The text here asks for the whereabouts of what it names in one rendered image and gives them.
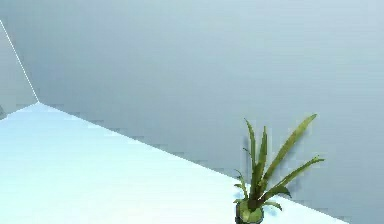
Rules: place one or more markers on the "green house plant in pot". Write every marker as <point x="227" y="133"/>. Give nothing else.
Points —
<point x="258" y="180"/>

